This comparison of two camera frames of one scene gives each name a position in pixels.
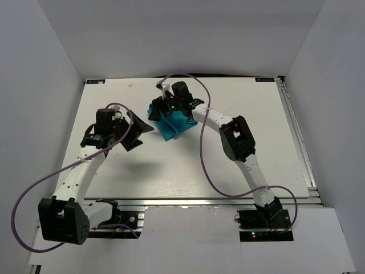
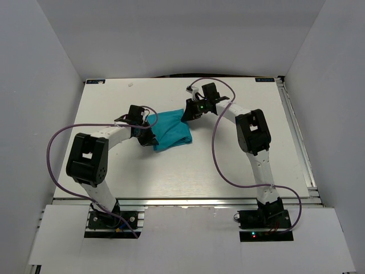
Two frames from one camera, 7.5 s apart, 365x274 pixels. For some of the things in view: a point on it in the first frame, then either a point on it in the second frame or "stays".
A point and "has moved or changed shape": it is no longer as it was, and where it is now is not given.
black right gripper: x=170 y=108 → x=190 y=111
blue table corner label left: x=96 y=81 stays
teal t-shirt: x=173 y=124 has moved or changed shape
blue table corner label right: x=264 y=79 stays
